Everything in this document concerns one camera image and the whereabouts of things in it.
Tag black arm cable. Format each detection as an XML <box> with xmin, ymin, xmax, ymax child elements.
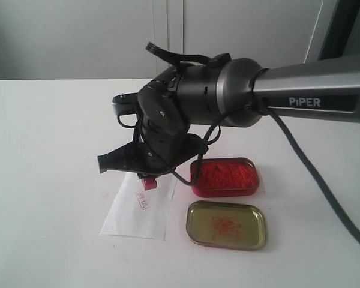
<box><xmin>115</xmin><ymin>41</ymin><xmax>360</xmax><ymax>250</ymax></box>

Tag red ink pad tin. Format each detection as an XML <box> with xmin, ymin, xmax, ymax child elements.
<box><xmin>190</xmin><ymin>157</ymin><xmax>260</xmax><ymax>198</ymax></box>

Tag white paper sheet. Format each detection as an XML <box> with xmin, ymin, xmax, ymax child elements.
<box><xmin>100</xmin><ymin>173</ymin><xmax>177</xmax><ymax>241</ymax></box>

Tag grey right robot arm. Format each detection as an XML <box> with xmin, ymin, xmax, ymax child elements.
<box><xmin>98</xmin><ymin>55</ymin><xmax>360</xmax><ymax>178</ymax></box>

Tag red plastic stamp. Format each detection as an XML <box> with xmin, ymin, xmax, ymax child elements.
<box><xmin>142</xmin><ymin>178</ymin><xmax>157</xmax><ymax>191</ymax></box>

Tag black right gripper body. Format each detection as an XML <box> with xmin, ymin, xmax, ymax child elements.
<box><xmin>97</xmin><ymin>119</ymin><xmax>209</xmax><ymax>178</ymax></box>

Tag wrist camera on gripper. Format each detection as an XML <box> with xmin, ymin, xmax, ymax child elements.
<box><xmin>112</xmin><ymin>92</ymin><xmax>138</xmax><ymax>116</ymax></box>

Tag gold metal tin lid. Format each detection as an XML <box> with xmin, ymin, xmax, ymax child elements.
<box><xmin>185</xmin><ymin>200</ymin><xmax>268</xmax><ymax>251</ymax></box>

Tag white cabinet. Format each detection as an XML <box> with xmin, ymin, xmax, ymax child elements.
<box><xmin>0</xmin><ymin>1</ymin><xmax>338</xmax><ymax>80</ymax></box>

